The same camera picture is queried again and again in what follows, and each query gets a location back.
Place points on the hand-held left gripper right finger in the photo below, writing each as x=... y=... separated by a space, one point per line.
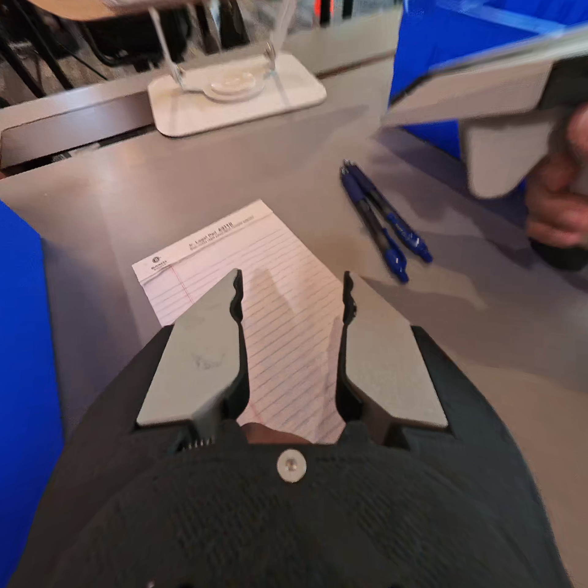
x=386 y=372

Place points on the clear acrylic holder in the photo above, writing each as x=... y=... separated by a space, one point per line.
x=229 y=85

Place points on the person's right hand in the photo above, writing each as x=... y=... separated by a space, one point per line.
x=556 y=206

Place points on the blue retractable pen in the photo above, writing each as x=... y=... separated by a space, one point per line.
x=389 y=211
x=372 y=223

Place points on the black office chair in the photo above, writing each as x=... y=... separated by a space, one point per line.
x=133 y=41

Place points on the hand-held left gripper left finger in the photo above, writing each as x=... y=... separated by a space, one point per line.
x=197 y=367

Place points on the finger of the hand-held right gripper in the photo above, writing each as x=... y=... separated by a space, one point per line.
x=482 y=92
x=528 y=50

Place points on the white stand base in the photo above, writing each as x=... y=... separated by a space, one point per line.
x=285 y=101

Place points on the white lined legal pad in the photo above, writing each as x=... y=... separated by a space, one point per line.
x=275 y=257

